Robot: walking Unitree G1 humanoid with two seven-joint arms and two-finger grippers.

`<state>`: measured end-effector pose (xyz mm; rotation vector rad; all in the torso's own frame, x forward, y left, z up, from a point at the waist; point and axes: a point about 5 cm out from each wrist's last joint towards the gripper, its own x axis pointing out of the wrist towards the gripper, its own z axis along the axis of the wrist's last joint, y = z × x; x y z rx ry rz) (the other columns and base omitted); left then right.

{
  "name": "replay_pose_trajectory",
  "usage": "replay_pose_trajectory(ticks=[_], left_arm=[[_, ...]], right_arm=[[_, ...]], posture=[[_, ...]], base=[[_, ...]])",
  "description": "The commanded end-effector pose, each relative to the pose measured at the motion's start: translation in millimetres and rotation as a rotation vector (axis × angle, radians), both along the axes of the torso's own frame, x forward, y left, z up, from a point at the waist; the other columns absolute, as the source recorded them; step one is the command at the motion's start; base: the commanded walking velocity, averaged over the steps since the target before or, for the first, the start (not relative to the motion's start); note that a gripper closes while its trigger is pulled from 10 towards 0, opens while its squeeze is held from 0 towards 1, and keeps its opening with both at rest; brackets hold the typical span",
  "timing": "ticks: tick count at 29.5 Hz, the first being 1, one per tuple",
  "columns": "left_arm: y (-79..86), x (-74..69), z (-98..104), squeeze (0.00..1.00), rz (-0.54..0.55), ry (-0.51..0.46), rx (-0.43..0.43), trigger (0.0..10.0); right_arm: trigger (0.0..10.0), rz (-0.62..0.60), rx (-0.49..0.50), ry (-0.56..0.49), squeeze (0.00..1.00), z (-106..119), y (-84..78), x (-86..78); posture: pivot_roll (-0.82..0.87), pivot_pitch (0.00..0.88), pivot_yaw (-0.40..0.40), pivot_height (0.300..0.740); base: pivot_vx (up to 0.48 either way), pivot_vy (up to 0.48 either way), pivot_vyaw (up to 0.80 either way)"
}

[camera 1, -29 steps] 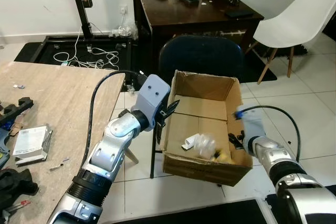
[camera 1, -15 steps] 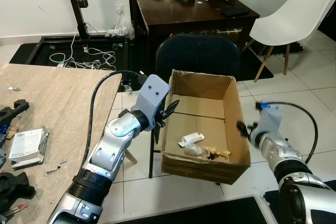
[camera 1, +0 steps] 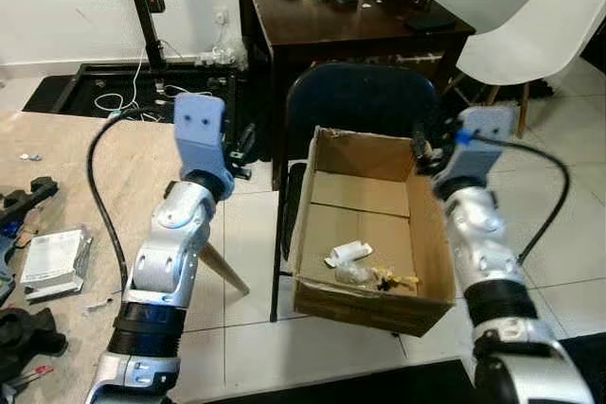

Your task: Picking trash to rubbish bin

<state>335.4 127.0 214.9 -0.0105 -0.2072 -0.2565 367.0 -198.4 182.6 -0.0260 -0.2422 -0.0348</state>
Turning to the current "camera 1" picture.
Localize light wooden table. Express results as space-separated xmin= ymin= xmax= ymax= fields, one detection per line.
xmin=0 ymin=110 xmax=253 ymax=404

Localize dark brown wooden table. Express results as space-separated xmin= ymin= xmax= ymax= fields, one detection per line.
xmin=237 ymin=0 xmax=477 ymax=189

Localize black floor platform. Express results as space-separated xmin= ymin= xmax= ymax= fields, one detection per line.
xmin=23 ymin=61 xmax=250 ymax=123

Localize yellow and black trash piece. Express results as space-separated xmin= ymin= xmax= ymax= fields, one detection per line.
xmin=370 ymin=266 xmax=420 ymax=293

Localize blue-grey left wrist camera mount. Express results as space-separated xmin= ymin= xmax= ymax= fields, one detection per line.
xmin=173 ymin=94 xmax=237 ymax=189

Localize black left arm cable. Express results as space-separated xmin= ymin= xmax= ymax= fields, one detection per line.
xmin=86 ymin=108 xmax=182 ymax=293

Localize black gun-shaped tool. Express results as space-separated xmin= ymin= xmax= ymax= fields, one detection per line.
xmin=0 ymin=176 xmax=60 ymax=237

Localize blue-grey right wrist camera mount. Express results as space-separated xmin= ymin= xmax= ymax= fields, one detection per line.
xmin=433 ymin=106 xmax=518 ymax=199

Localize white tube trash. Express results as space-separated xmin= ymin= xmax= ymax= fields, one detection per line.
xmin=324 ymin=240 xmax=374 ymax=269

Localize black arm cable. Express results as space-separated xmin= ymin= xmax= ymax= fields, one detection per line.
xmin=86 ymin=108 xmax=182 ymax=293
xmin=468 ymin=133 xmax=572 ymax=265

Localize black folding chair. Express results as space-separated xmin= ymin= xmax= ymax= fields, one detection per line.
xmin=269 ymin=61 xmax=447 ymax=323

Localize small white packaged box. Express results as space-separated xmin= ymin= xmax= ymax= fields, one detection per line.
xmin=18 ymin=226 xmax=94 ymax=298

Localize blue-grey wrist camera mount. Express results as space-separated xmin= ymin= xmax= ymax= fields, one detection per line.
xmin=173 ymin=94 xmax=237 ymax=189
xmin=433 ymin=106 xmax=518 ymax=199

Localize brown cardboard box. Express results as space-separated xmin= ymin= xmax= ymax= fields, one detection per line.
xmin=288 ymin=126 xmax=458 ymax=338

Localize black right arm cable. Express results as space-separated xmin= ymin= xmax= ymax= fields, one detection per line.
xmin=468 ymin=133 xmax=572 ymax=265

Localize clear plastic trash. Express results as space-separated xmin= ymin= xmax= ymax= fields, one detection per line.
xmin=332 ymin=261 xmax=381 ymax=289

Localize flat black wallet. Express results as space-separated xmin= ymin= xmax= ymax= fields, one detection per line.
xmin=404 ymin=10 xmax=458 ymax=32

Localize white power strip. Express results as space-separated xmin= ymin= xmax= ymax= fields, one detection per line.
xmin=193 ymin=44 xmax=248 ymax=71

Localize black tripod stand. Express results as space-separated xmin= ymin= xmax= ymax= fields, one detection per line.
xmin=105 ymin=0 xmax=169 ymax=71

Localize white tangled cables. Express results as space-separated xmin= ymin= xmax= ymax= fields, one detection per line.
xmin=93 ymin=40 xmax=249 ymax=124

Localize white shell chair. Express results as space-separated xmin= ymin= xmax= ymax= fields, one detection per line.
xmin=454 ymin=0 xmax=606 ymax=137

